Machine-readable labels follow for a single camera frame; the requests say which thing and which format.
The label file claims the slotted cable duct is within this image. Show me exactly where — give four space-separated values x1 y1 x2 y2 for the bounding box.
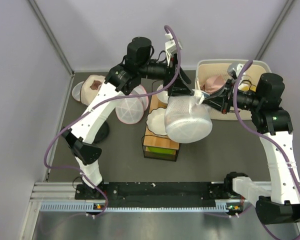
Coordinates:
39 201 243 213

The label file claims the pink-trimmed mesh laundry bag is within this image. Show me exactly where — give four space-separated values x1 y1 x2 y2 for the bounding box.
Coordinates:
115 85 149 125

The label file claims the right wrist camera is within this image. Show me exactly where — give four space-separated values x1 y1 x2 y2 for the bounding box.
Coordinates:
227 62 244 80

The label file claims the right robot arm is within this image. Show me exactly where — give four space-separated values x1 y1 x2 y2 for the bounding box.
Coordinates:
203 72 300 225

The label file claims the cream plastic laundry basket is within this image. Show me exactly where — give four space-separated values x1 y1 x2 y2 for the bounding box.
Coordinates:
195 59 271 121

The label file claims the pink garment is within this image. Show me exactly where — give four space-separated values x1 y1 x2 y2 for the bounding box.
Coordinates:
201 75 226 95

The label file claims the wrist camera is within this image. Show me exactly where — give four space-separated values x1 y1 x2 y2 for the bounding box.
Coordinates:
164 33 178 65
227 62 244 80

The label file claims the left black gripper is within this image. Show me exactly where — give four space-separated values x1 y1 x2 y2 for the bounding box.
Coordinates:
138 52 194 97

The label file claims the white scalloped plate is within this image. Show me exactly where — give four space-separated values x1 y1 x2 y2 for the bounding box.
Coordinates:
146 107 167 136

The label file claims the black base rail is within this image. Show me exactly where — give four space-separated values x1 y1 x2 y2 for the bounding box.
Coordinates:
75 182 229 201

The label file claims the yellow garment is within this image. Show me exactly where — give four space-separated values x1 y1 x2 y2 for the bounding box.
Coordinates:
238 83 251 92

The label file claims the white mesh laundry bag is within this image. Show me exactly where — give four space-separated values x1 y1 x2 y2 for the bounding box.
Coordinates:
164 90 213 144

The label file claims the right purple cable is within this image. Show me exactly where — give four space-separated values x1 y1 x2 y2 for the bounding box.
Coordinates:
232 59 300 240

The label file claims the black wire wooden rack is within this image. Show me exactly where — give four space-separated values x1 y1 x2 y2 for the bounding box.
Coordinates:
141 80 181 162

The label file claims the beige bear cap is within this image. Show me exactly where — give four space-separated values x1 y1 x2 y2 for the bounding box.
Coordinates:
71 74 105 106

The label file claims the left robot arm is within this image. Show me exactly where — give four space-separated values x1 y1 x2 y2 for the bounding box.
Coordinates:
62 33 194 199

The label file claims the white round bowl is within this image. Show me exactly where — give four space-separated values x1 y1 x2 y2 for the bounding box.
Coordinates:
156 84 169 104

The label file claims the black round lid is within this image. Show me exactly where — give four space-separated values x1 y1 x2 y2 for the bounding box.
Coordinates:
93 121 110 144

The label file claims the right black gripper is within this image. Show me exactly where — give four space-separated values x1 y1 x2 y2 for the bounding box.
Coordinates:
200 78 262 115

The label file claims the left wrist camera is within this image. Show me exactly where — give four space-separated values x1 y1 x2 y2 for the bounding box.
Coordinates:
164 33 178 65

